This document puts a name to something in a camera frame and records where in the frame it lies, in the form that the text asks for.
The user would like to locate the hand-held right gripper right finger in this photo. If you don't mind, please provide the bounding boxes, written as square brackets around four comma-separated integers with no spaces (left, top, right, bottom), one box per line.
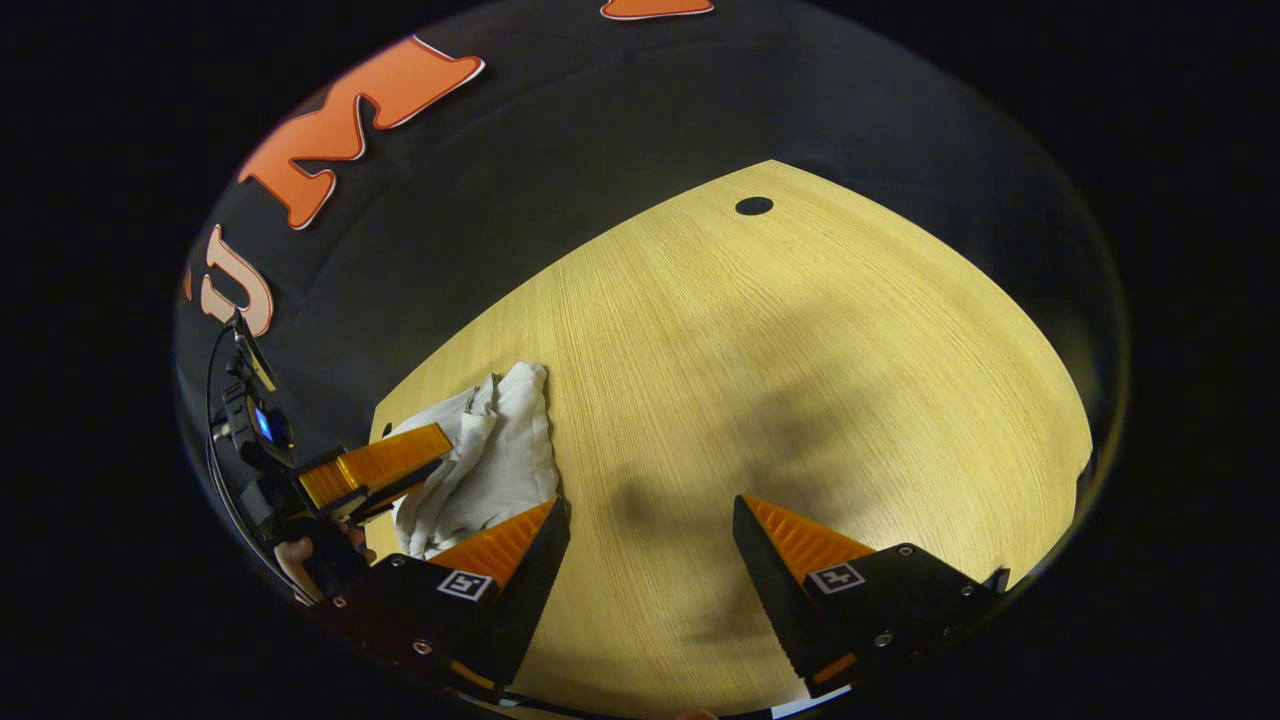
[732,493,1013,701]

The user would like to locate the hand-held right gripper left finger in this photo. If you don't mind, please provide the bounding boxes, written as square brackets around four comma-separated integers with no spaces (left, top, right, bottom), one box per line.
[318,496,573,698]

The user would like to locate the white jeans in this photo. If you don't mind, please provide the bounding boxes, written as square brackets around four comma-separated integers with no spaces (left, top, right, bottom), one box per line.
[385,360,561,561]

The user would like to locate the black backdrop cloth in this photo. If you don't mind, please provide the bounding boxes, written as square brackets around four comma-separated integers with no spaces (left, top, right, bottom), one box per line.
[172,0,1126,561]

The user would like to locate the black cable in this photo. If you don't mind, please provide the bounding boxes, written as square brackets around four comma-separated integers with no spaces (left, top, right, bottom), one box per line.
[203,318,301,601]

